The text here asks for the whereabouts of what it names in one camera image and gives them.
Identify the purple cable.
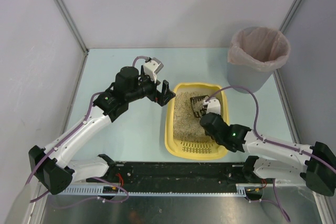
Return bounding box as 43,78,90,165
25,56,130,209
206,84,336,222

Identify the beige cat litter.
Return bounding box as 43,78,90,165
173,91,214,143

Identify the grey slotted cable duct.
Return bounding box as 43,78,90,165
62,184,263,197

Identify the black litter scoop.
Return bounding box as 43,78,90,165
190,95,209,118

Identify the grey trash bin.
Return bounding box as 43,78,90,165
227,62,277,92

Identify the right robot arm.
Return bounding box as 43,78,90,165
200,113,335,197

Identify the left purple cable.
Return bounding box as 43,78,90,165
25,56,130,209

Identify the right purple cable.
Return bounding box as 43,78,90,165
206,84,336,222

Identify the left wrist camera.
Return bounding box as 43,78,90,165
143,58,164,83

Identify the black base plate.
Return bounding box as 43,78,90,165
101,162,264,190

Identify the yellow litter box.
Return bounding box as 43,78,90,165
165,82,228,161

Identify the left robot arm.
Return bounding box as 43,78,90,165
28,61,175,195

